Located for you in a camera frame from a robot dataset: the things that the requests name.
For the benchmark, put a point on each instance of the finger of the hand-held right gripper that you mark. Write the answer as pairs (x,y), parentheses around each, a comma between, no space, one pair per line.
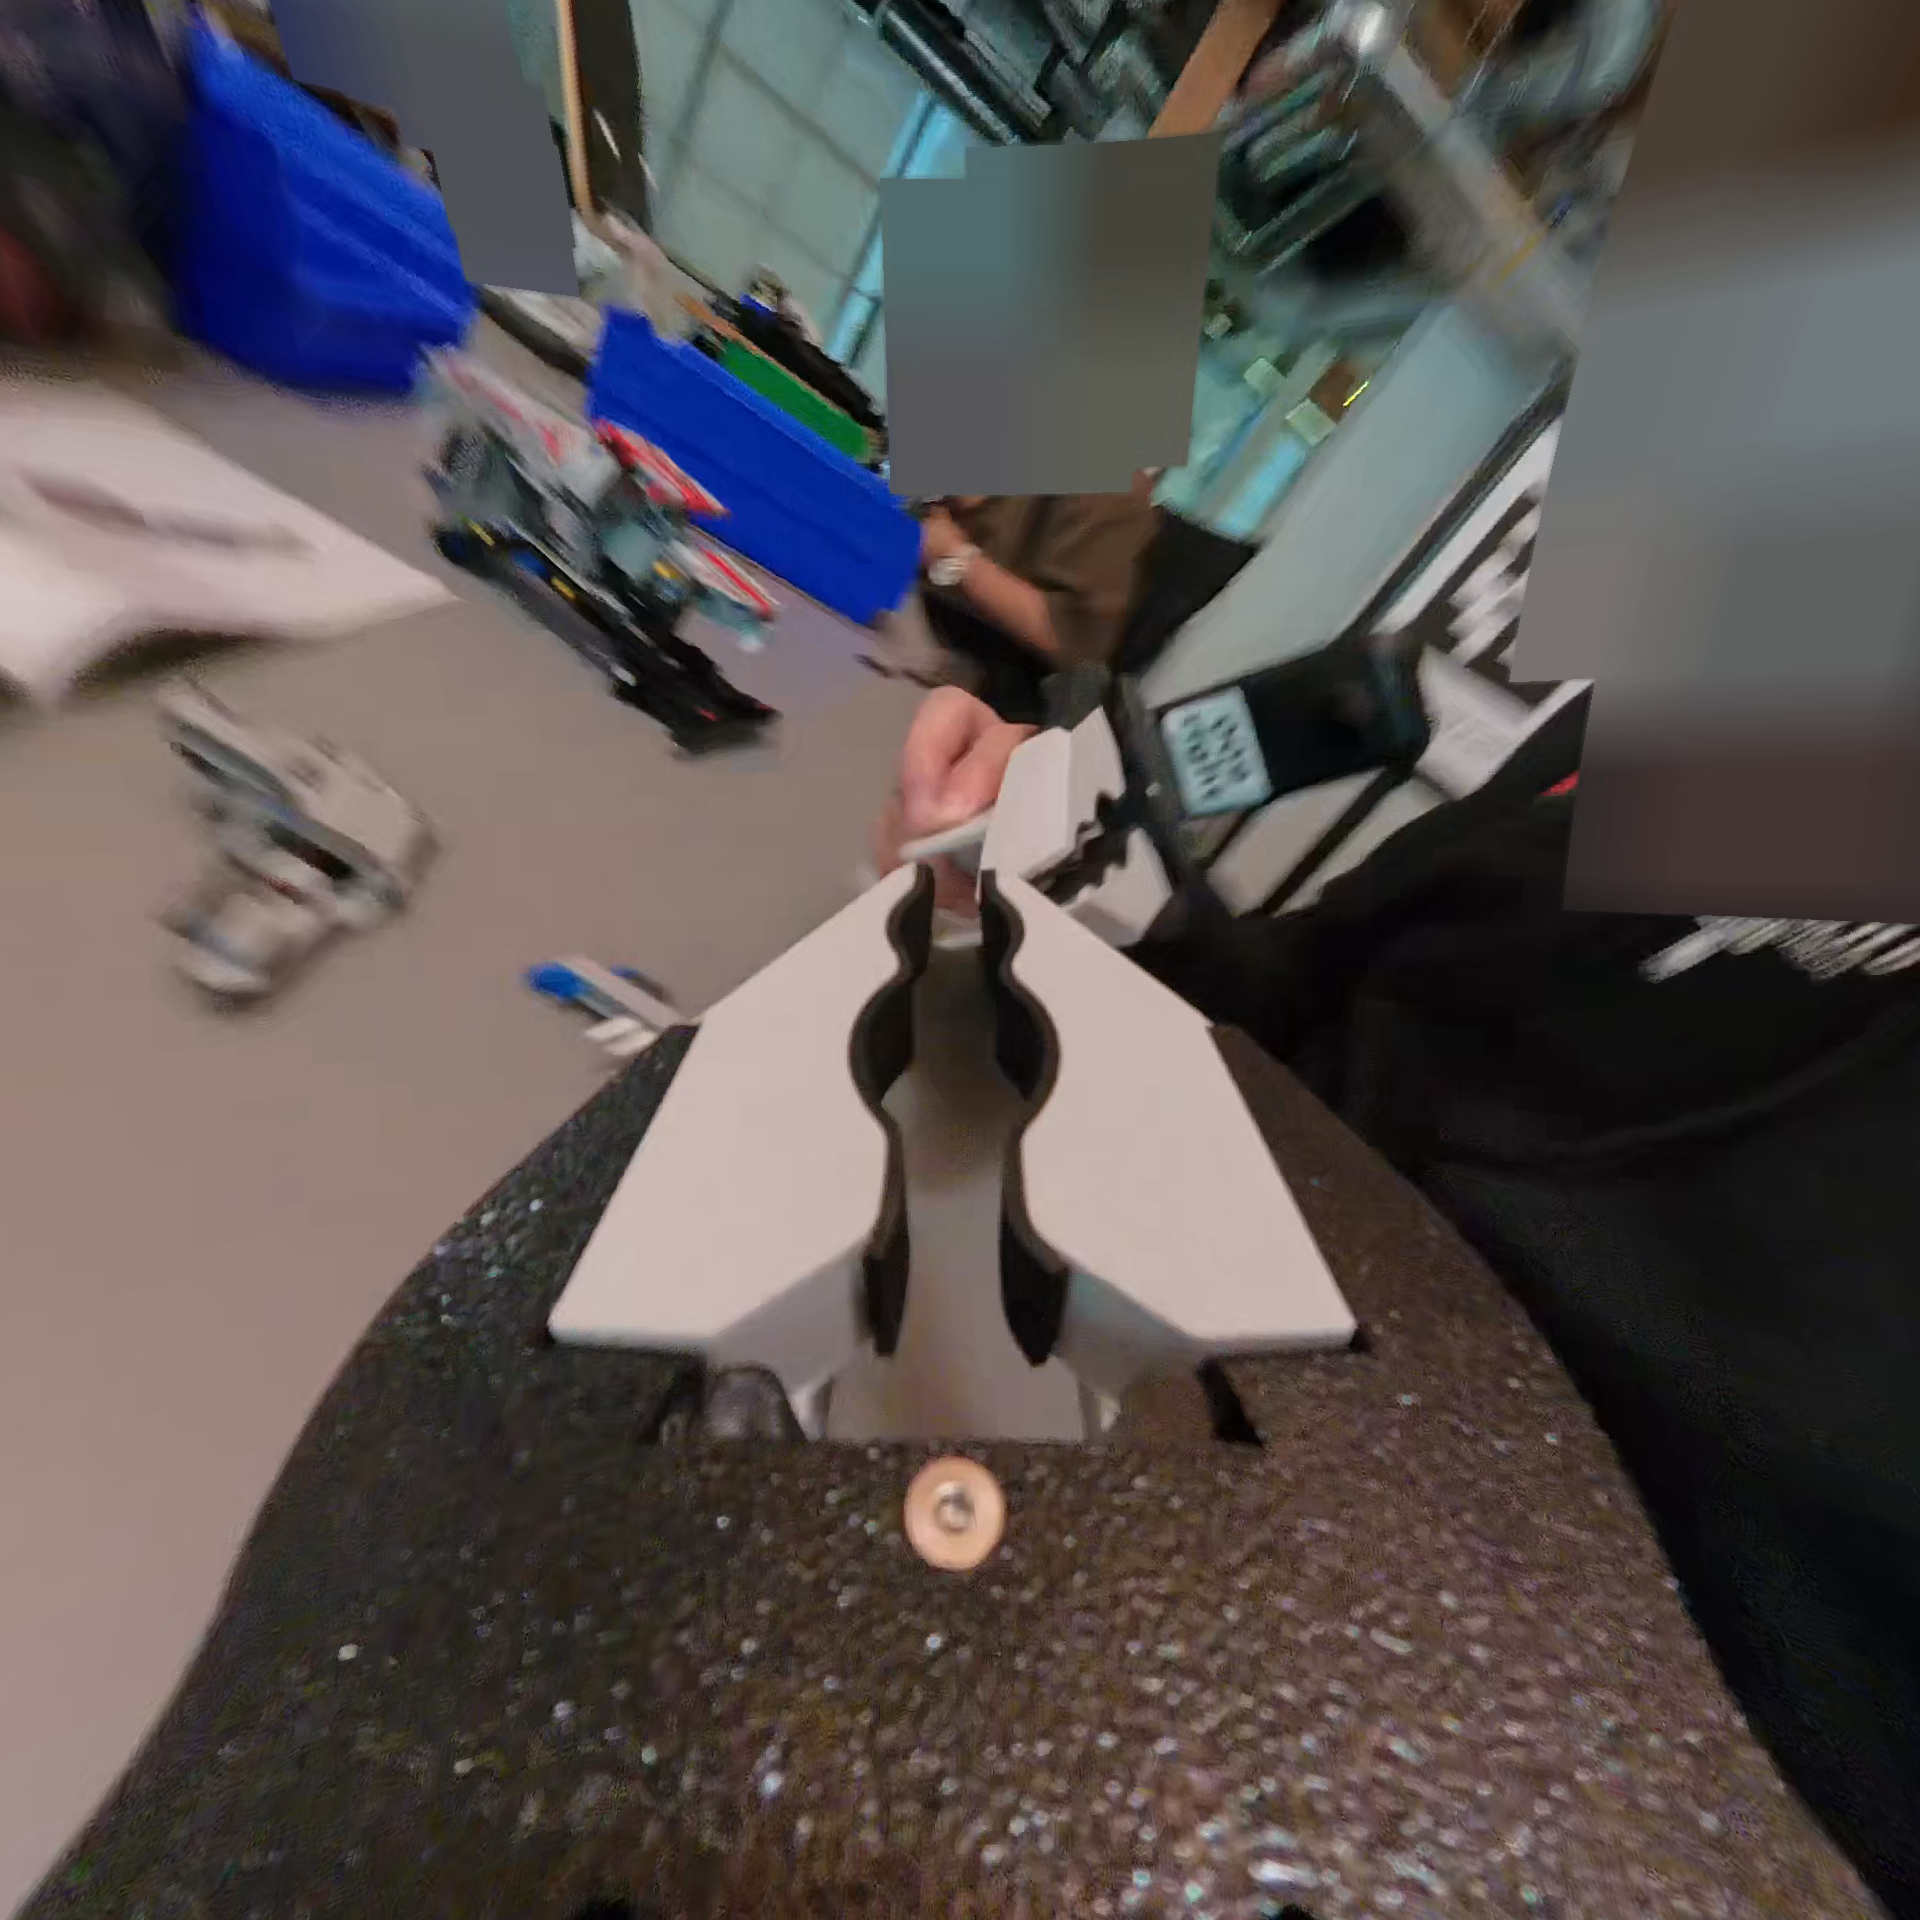
(1121,910)
(1047,794)

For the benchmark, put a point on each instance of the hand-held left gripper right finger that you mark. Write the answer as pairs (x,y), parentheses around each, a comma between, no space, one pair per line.
(1172,1201)

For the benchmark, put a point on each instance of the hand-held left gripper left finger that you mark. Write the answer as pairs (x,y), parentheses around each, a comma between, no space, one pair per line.
(737,1185)

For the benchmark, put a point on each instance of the person's right hand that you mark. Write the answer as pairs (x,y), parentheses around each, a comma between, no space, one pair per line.
(951,750)

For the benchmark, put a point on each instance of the blue toy pin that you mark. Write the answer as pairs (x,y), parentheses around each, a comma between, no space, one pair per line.
(580,986)

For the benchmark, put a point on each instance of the blue plastic bin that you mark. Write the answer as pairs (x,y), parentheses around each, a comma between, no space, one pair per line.
(767,465)
(316,241)

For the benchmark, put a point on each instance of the person's black sweater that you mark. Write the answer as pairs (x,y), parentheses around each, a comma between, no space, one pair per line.
(1651,1201)

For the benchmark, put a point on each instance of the red grey toy truck model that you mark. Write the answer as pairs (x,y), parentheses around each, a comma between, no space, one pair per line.
(601,543)

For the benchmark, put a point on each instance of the grey toy subassembly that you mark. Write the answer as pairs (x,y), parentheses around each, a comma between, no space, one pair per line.
(301,843)

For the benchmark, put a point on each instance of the open instruction booklet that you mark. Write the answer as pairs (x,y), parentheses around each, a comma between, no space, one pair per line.
(148,543)

